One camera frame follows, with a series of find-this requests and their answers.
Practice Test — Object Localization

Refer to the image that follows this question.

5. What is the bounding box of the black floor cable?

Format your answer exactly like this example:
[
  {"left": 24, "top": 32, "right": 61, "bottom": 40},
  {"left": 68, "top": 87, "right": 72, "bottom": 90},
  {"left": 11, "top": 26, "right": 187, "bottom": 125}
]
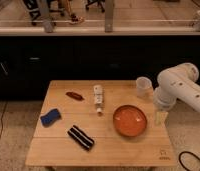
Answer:
[
  {"left": 0, "top": 99, "right": 8, "bottom": 159},
  {"left": 178, "top": 150, "right": 200, "bottom": 171}
]

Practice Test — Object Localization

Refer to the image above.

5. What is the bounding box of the black floor cable right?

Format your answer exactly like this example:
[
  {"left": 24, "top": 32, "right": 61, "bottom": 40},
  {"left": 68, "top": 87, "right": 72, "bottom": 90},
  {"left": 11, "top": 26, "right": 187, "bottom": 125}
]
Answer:
[{"left": 178, "top": 150, "right": 200, "bottom": 171}]

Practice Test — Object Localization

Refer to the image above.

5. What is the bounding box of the blue sponge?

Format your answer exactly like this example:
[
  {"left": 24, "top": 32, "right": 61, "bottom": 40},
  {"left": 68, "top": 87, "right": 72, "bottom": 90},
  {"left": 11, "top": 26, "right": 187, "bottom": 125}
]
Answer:
[{"left": 40, "top": 109, "right": 61, "bottom": 127}]

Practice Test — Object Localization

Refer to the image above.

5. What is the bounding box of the wooden table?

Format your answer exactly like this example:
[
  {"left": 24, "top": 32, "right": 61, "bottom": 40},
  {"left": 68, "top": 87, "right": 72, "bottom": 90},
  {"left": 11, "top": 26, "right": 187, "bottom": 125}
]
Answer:
[{"left": 26, "top": 80, "right": 176, "bottom": 167}]

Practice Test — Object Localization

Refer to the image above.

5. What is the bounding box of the white tube bottle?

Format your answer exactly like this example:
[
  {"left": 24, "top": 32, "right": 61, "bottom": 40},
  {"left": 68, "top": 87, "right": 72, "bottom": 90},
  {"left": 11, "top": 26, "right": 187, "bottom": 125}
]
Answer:
[{"left": 93, "top": 85, "right": 103, "bottom": 114}]

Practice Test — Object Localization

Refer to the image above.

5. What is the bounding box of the black floor cable left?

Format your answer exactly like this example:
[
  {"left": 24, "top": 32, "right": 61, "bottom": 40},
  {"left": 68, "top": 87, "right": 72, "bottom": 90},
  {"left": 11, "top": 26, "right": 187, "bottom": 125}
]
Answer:
[{"left": 0, "top": 99, "right": 8, "bottom": 159}]

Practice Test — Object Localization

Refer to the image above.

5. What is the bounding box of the person leg with sneaker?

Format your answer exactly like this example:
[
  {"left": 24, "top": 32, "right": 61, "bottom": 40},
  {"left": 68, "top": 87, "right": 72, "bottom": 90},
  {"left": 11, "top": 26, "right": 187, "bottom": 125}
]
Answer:
[{"left": 58, "top": 0, "right": 84, "bottom": 25}]

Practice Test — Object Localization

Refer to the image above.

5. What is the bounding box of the brown red marker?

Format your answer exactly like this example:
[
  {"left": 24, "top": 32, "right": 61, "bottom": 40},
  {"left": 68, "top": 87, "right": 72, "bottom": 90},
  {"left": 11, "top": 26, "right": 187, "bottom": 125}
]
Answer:
[{"left": 66, "top": 92, "right": 84, "bottom": 101}]

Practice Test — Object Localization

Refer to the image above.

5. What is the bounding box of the black office chair left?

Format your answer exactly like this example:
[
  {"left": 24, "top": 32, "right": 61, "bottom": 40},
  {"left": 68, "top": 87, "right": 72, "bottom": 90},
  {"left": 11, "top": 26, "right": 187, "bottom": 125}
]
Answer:
[{"left": 22, "top": 0, "right": 64, "bottom": 26}]

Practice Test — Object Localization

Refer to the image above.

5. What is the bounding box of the black white striped eraser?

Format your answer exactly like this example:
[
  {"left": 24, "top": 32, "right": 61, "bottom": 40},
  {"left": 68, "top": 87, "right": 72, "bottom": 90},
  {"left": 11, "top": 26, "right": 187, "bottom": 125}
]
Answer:
[{"left": 67, "top": 125, "right": 95, "bottom": 151}]

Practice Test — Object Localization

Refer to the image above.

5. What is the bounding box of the clear plastic cup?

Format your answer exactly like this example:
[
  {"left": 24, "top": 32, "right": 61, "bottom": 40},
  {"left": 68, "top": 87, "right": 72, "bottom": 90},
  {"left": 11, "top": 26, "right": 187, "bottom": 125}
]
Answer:
[{"left": 135, "top": 76, "right": 152, "bottom": 97}]

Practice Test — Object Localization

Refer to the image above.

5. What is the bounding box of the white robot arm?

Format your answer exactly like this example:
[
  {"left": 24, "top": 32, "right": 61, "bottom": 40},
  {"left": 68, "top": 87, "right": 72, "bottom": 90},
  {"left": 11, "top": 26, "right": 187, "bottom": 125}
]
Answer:
[{"left": 153, "top": 63, "right": 200, "bottom": 126}]

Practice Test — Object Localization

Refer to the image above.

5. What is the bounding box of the orange plate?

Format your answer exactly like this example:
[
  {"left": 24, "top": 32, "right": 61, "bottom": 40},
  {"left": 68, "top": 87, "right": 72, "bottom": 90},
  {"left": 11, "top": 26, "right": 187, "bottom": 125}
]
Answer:
[{"left": 113, "top": 105, "right": 147, "bottom": 137}]

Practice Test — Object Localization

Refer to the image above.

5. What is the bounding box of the black office chair base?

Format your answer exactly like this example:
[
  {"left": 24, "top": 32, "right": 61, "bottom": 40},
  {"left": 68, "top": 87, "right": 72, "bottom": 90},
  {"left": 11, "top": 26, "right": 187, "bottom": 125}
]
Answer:
[{"left": 85, "top": 0, "right": 106, "bottom": 14}]

